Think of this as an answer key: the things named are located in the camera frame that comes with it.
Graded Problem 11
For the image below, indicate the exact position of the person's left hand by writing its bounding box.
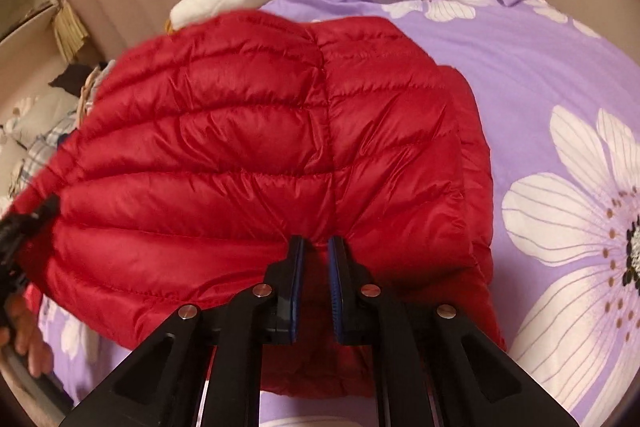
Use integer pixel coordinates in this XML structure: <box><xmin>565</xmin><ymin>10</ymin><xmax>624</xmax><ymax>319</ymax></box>
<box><xmin>0</xmin><ymin>295</ymin><xmax>53</xmax><ymax>378</ymax></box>

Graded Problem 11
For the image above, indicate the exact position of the white wall shelf unit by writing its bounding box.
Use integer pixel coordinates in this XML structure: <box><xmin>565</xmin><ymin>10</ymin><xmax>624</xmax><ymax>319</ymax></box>
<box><xmin>1</xmin><ymin>0</ymin><xmax>65</xmax><ymax>113</ymax></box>

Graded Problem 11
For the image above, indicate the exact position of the plaid grey pillow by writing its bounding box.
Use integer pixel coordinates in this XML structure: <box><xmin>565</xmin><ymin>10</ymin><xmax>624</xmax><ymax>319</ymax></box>
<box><xmin>9</xmin><ymin>112</ymin><xmax>77</xmax><ymax>198</ymax></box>

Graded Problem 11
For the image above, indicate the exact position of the red quilted down jacket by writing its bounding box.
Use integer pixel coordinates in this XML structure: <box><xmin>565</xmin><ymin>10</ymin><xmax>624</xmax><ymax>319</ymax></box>
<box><xmin>12</xmin><ymin>11</ymin><xmax>501</xmax><ymax>399</ymax></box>

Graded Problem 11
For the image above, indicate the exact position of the purple floral duvet cover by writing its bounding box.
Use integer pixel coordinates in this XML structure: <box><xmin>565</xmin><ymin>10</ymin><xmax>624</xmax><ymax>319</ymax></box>
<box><xmin>37</xmin><ymin>0</ymin><xmax>640</xmax><ymax>427</ymax></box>

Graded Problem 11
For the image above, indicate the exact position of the yellow curtain tassel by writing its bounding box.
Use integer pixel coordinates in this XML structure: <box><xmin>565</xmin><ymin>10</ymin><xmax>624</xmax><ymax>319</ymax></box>
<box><xmin>52</xmin><ymin>0</ymin><xmax>90</xmax><ymax>64</ymax></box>

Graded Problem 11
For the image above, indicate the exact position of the beige pillow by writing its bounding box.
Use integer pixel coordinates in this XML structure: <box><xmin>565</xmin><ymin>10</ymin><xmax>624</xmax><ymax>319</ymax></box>
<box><xmin>2</xmin><ymin>88</ymin><xmax>79</xmax><ymax>148</ymax></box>

